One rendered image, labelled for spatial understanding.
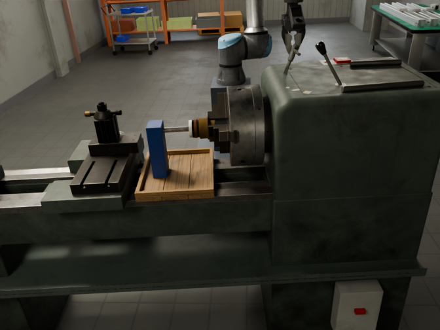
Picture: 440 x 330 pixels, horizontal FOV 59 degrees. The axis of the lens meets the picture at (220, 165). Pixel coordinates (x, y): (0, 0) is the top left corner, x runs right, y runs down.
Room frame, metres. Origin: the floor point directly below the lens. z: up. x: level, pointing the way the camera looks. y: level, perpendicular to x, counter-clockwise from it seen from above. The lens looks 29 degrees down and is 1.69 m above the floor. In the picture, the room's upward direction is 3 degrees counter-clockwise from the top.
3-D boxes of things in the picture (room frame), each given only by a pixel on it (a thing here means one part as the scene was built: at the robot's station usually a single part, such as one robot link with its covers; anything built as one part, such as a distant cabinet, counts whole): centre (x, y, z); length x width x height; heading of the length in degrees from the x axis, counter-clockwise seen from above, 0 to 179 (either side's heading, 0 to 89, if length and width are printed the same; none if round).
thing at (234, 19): (9.84, -0.19, 0.19); 1.14 x 0.81 x 0.39; 85
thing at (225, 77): (1.97, -0.08, 1.15); 0.15 x 0.15 x 0.10
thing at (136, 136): (1.51, 0.44, 1.00); 0.20 x 0.10 x 0.05; 90
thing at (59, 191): (1.46, 0.51, 0.90); 0.53 x 0.30 x 0.06; 0
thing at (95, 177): (1.44, 0.46, 0.95); 0.43 x 0.18 x 0.04; 0
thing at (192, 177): (1.43, 0.18, 0.89); 0.36 x 0.30 x 0.04; 0
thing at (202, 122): (1.43, 0.06, 1.08); 0.09 x 0.09 x 0.09; 0
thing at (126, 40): (7.94, 1.58, 0.44); 0.92 x 0.53 x 0.88; 86
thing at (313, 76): (1.45, -0.50, 1.06); 0.59 x 0.48 x 0.39; 90
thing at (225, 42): (1.97, -0.09, 1.27); 0.13 x 0.12 x 0.14; 103
